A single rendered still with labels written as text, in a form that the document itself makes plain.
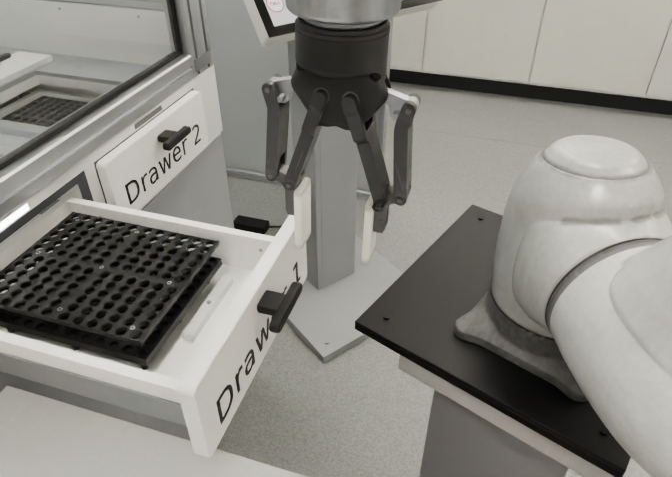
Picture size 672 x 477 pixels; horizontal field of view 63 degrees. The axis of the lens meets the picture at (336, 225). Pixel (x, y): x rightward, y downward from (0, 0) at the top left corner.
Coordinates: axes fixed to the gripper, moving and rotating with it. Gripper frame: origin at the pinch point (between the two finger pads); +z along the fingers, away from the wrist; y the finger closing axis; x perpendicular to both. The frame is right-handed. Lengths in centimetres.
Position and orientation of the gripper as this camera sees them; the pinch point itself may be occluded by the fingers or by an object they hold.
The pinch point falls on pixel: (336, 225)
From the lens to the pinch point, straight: 54.6
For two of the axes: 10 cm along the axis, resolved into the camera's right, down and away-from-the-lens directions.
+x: -3.0, 5.6, -7.8
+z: -0.3, 8.1, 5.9
